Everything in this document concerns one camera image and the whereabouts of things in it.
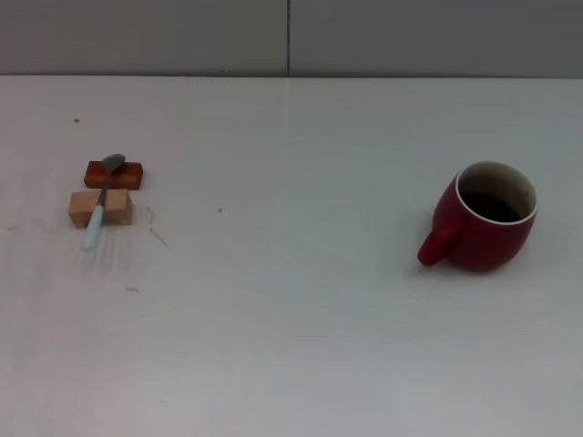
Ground red ceramic cup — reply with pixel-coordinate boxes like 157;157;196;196
416;159;540;274

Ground blue-handled metal spoon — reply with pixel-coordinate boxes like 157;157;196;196
81;153;127;252

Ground reddish brown wooden block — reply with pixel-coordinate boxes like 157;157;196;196
84;160;146;191

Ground light wooden block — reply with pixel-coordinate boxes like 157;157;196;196
68;188;135;229

